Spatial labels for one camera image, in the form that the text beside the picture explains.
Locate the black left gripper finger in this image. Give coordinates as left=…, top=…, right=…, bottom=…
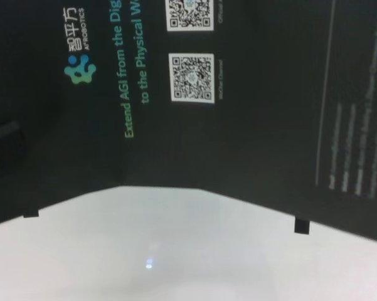
left=0, top=120, right=23, bottom=148

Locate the black printed tote bag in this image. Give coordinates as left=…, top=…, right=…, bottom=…
left=0, top=0, right=377, bottom=245

